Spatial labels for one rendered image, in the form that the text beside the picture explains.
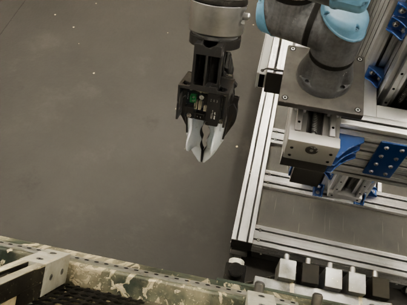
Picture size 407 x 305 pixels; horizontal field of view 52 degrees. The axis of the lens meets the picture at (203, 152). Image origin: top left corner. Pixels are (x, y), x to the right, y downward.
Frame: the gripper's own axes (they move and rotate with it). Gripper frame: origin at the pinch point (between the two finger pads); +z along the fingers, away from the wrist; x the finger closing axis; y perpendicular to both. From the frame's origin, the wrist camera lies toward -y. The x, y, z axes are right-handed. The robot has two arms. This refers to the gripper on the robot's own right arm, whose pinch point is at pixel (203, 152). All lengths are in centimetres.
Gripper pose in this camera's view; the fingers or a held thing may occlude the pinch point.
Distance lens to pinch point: 68.9
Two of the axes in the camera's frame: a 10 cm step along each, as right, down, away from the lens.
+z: -1.0, 8.6, 5.0
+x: 9.7, 1.9, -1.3
